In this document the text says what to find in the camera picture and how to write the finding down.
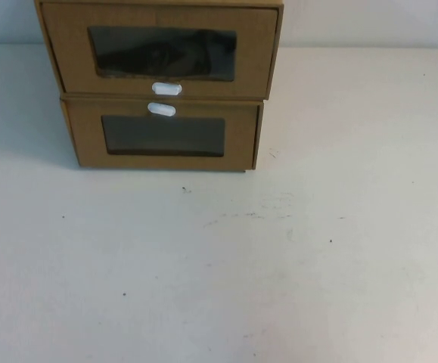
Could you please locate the white plastic drawer handle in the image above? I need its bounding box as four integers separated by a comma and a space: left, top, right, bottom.
151, 82, 184, 95
147, 101, 177, 117

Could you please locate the brown cardboard lower drawer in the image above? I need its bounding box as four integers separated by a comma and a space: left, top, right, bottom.
60, 93, 266, 175

